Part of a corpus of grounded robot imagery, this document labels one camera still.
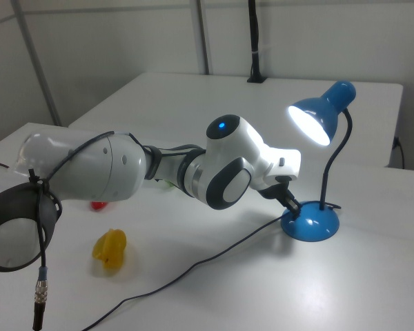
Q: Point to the blue gooseneck desk lamp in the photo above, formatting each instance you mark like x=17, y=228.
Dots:
x=314, y=224

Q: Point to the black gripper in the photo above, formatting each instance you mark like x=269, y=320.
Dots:
x=277, y=189

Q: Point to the yellow toy starfruit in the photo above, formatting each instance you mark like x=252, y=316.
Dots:
x=109, y=249

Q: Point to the black pole with table clamp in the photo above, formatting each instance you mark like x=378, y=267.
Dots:
x=254, y=41

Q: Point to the red toy strawberry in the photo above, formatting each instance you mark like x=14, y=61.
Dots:
x=98, y=205

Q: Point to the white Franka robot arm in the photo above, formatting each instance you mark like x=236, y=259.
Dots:
x=107, y=172

